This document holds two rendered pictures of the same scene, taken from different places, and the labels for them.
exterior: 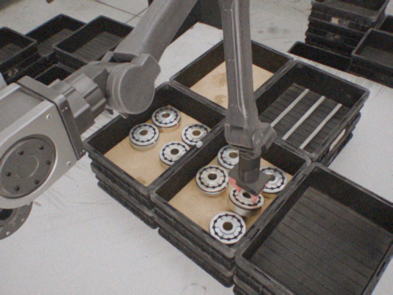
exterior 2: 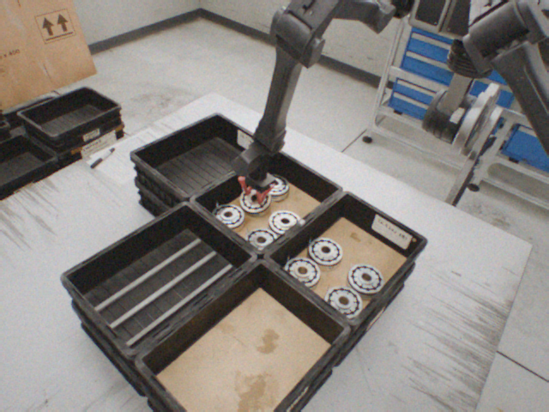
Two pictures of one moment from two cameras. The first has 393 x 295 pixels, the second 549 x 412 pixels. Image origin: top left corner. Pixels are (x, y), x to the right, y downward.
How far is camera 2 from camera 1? 168 cm
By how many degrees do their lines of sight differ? 88
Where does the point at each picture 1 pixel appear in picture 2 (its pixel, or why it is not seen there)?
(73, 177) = (435, 299)
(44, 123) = not seen: outside the picture
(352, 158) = not seen: hidden behind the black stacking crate
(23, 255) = (439, 232)
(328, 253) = (196, 172)
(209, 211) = (287, 206)
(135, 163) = (365, 257)
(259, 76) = (192, 392)
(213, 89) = (275, 367)
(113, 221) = not seen: hidden behind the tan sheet
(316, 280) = (214, 160)
